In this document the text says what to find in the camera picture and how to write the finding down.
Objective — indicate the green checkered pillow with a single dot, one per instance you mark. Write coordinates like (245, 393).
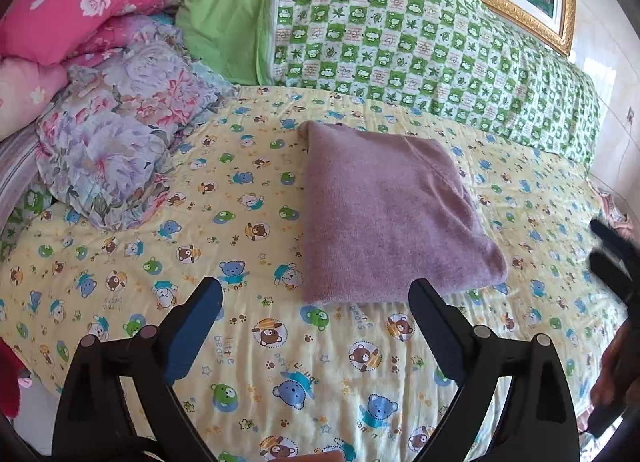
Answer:
(400, 22)

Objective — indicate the pink patterned cloth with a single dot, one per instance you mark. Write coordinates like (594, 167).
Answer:
(612, 207)

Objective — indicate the pink floral quilt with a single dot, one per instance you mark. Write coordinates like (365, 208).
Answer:
(85, 7)

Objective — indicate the person's right hand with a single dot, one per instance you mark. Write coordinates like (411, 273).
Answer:
(611, 372)

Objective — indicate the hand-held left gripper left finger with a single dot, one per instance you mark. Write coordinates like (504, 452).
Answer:
(192, 332)

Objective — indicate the lilac floral quilt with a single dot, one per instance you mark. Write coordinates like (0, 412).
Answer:
(115, 132)

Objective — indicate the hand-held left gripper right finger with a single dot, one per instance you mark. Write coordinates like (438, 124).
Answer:
(440, 337)

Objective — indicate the mauve knit sweater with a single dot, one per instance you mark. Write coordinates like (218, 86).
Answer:
(390, 212)

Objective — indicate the red cloth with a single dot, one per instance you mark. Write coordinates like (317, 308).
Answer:
(10, 377)

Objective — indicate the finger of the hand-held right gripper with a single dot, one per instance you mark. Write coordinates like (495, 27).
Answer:
(612, 277)
(612, 237)

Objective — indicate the striped bed sheet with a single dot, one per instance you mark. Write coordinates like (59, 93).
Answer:
(17, 167)

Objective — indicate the yellow bear print blanket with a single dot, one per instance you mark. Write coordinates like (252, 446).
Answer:
(250, 202)

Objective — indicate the plain green cloth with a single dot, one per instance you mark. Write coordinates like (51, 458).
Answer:
(225, 17)

